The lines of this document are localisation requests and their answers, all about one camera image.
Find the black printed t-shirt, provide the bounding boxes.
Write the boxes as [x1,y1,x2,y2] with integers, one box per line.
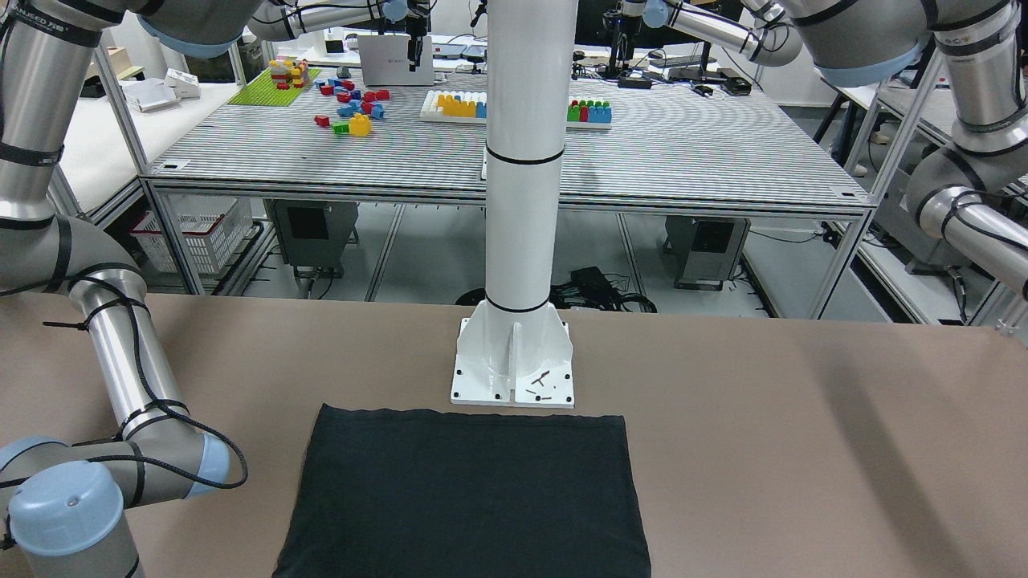
[273,404,652,577]

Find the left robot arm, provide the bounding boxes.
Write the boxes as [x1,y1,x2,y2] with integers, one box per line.
[782,1,1027,299]

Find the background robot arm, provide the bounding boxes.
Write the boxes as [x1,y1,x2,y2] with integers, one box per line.
[247,1,432,71]

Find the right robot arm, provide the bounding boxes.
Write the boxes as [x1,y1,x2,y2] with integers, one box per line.
[2,1,259,577]

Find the striped metal work table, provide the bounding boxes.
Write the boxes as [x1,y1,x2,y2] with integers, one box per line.
[142,79,875,319]

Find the white tray coloured blocks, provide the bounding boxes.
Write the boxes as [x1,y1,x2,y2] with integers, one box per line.
[418,89,614,131]

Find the white plastic basket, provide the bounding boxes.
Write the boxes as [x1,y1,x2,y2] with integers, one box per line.
[129,195,253,275]

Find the green lego baseplate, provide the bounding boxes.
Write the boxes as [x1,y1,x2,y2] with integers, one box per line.
[226,68,322,107]

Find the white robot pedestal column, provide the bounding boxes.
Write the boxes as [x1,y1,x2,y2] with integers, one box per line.
[451,1,577,409]

